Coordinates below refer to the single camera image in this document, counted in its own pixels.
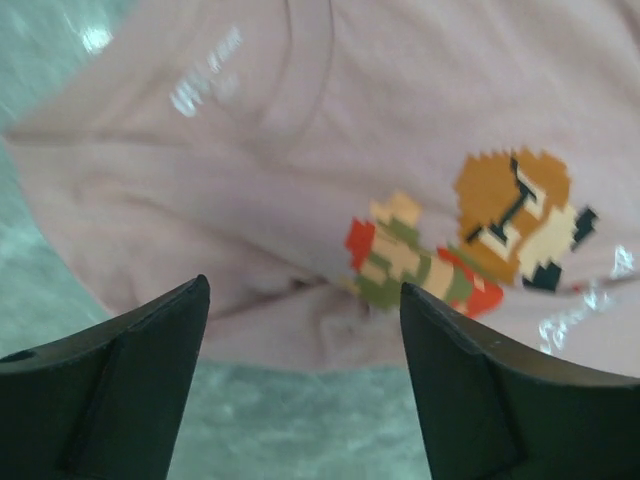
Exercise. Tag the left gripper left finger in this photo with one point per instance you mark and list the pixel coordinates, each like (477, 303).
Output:
(106, 402)

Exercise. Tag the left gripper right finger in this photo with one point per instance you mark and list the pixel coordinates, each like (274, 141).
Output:
(490, 407)

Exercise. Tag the pink graphic t-shirt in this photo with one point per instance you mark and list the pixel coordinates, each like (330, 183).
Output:
(310, 157)

